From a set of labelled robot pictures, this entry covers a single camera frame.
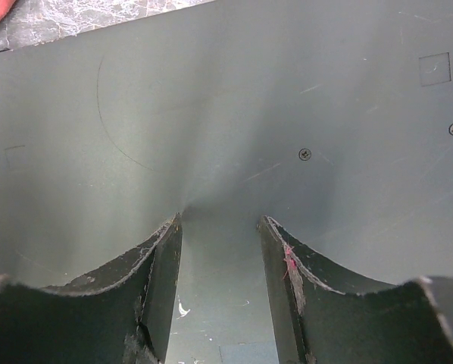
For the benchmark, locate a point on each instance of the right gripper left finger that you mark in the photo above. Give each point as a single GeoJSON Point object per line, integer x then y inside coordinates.
{"type": "Point", "coordinates": [120, 312]}

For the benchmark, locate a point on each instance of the dark network switch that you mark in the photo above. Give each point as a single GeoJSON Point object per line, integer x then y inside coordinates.
{"type": "Point", "coordinates": [334, 118]}

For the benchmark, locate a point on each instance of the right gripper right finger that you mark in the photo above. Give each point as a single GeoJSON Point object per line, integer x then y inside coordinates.
{"type": "Point", "coordinates": [323, 312]}

